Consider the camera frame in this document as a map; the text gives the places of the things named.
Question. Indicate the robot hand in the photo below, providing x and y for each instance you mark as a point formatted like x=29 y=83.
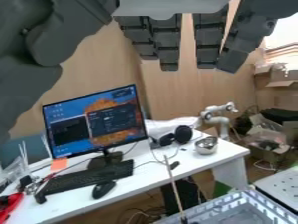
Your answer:
x=27 y=50

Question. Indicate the red tray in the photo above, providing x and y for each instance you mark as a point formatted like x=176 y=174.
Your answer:
x=10 y=204

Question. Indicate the thin stick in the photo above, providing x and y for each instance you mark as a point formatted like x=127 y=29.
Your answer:
x=174 y=186

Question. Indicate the metal bowl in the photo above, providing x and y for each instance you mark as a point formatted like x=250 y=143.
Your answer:
x=207 y=146

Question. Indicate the small white jointed device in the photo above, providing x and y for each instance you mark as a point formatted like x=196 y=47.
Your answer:
x=215 y=115

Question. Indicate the black keyboard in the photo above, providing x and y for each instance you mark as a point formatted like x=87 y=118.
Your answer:
x=85 y=176

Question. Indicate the clear box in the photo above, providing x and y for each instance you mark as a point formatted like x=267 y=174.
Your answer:
x=248 y=208

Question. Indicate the white desk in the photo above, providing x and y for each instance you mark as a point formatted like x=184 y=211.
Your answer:
x=147 y=180

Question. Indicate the cardboard box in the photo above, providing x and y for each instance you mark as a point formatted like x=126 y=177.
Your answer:
x=277 y=85

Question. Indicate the black headphones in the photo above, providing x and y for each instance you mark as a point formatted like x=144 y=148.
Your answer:
x=182 y=134

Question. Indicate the orange sticky note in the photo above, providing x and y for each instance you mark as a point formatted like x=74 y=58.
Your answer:
x=59 y=164

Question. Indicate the computer monitor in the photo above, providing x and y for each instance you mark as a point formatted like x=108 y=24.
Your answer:
x=95 y=120

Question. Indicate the black mouse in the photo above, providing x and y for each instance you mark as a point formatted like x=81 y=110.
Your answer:
x=103 y=190

